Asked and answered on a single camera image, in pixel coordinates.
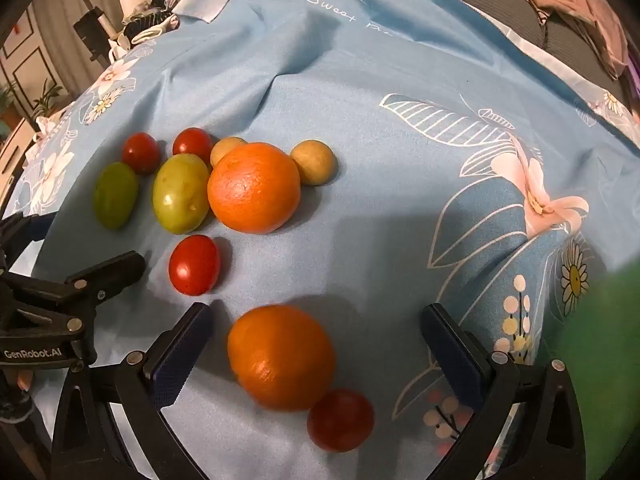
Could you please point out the white cabinet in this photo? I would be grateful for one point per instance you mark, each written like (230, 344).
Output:
(10, 150)

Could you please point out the small green tomato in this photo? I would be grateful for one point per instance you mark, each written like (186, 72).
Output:
(116, 202)

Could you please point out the round yellow-brown fruit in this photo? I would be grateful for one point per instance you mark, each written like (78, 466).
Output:
(315, 162)
(225, 149)

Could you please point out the orange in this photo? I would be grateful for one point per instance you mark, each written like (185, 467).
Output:
(281, 357)
(254, 187)

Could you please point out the grey curtain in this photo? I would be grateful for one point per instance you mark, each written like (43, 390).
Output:
(60, 25)

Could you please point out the potted plant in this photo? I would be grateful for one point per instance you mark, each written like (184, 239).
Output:
(45, 97)

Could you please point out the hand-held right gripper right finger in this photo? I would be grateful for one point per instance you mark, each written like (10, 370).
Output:
(452, 355)

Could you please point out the green plate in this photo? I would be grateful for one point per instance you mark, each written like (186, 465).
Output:
(600, 360)

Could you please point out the pink cloth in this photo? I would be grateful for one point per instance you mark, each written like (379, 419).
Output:
(575, 5)

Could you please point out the black device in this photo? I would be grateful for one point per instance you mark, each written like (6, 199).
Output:
(92, 30)

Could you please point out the red cherry tomato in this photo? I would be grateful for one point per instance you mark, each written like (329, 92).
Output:
(341, 420)
(192, 144)
(141, 152)
(194, 265)

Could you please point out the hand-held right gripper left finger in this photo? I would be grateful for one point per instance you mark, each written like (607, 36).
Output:
(182, 355)

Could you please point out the blue floral blanket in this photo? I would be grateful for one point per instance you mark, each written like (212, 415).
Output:
(375, 210)

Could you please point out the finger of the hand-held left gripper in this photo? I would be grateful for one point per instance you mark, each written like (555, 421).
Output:
(20, 232)
(115, 267)

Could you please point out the large green tomato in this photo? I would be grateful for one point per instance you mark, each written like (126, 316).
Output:
(180, 192)

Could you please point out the pile of patterned clothes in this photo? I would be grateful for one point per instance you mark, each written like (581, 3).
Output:
(150, 15)

